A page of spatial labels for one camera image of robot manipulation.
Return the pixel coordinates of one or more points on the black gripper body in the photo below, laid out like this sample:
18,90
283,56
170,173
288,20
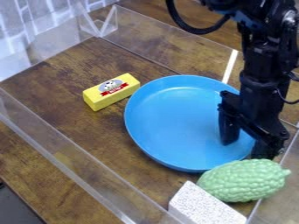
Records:
256,111

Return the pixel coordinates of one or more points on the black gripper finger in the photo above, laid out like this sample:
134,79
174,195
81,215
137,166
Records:
228,128
268,150

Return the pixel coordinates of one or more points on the green bumpy gourd toy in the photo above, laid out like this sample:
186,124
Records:
245,180

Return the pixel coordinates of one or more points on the blue round tray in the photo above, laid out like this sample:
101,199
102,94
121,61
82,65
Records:
172,121

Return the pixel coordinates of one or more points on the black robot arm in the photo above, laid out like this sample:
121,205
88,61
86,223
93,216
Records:
266,23

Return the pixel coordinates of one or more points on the white speckled foam block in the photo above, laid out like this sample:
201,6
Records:
194,207

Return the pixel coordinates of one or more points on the yellow butter box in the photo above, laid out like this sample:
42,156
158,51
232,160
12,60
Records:
110,91

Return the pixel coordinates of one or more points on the clear acrylic enclosure wall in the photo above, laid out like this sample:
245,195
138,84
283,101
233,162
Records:
68,157

